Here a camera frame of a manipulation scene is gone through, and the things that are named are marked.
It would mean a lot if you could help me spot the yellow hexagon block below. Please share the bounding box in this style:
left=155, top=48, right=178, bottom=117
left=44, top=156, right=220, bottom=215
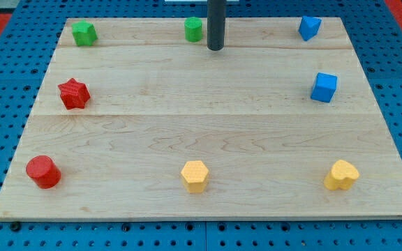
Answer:
left=180, top=160, right=209, bottom=194

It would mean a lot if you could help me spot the light wooden board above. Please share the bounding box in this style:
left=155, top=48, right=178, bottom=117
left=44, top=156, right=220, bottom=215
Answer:
left=0, top=17, right=402, bottom=222

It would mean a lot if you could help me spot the green cylinder block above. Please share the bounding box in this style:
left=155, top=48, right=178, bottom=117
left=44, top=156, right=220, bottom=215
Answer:
left=184, top=17, right=203, bottom=43

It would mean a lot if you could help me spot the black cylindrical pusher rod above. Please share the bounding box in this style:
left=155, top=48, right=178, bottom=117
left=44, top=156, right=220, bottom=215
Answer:
left=207, top=0, right=226, bottom=51

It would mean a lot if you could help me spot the blue cube block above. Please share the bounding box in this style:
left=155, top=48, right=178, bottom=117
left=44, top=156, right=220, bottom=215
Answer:
left=310, top=73, right=338, bottom=102

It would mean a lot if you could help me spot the red star block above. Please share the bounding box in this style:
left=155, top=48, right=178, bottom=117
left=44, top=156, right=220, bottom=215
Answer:
left=58, top=78, right=91, bottom=109

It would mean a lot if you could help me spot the blue triangle block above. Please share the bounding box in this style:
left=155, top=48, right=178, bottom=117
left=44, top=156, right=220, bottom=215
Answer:
left=298, top=16, right=322, bottom=41

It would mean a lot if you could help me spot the green star block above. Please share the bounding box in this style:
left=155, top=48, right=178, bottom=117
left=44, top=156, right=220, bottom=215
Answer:
left=71, top=20, right=98, bottom=46

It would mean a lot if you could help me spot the yellow heart block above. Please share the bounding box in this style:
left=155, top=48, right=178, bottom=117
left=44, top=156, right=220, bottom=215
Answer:
left=323, top=160, right=359, bottom=190

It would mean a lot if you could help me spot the red cylinder block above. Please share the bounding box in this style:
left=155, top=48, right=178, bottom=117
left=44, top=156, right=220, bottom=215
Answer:
left=26, top=155, right=61, bottom=189

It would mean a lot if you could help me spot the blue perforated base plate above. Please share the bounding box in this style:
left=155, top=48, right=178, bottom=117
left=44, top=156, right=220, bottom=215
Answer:
left=0, top=0, right=402, bottom=250

